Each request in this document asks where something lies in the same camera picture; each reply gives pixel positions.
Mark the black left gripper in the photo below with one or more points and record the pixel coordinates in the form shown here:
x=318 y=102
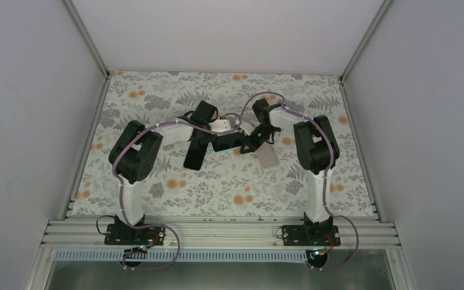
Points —
x=205 y=141

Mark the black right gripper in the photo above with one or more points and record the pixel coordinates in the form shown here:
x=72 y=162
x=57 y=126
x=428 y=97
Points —
x=252 y=144

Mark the black smartphone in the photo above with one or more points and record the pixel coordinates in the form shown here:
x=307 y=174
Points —
x=195 y=155

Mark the cream phone case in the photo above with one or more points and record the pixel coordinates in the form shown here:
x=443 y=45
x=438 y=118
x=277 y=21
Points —
x=267 y=156

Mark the phone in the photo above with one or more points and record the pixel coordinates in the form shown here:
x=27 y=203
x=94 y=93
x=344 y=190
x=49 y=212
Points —
x=227 y=142

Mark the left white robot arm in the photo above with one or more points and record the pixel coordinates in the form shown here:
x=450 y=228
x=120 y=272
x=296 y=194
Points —
x=133 y=158

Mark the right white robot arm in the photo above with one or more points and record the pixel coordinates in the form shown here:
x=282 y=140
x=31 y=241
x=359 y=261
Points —
x=317 y=153

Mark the floral patterned table mat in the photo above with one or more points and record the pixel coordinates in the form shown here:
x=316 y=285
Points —
x=229 y=183

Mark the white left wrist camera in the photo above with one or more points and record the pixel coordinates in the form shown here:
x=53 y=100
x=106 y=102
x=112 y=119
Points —
x=220 y=125

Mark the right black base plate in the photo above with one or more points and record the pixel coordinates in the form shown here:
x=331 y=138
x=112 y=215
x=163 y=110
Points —
x=300 y=236

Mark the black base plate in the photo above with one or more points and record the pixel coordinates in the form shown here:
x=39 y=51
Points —
x=121 y=234
x=300 y=236

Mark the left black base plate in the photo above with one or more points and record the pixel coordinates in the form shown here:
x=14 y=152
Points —
x=121 y=234

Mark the aluminium front rail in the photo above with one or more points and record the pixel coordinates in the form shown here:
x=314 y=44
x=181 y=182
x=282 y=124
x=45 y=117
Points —
x=247 y=234

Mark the white slotted cable duct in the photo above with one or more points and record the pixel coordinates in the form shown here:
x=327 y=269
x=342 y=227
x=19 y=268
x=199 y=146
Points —
x=185 y=255

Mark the aluminium frame left rail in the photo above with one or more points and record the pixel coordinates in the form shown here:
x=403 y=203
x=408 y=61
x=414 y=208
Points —
x=86 y=124

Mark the aluminium frame rail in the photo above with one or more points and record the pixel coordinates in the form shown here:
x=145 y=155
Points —
x=86 y=124
x=355 y=113

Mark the aluminium frame right rail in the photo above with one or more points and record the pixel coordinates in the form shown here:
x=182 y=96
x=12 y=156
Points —
x=355 y=113

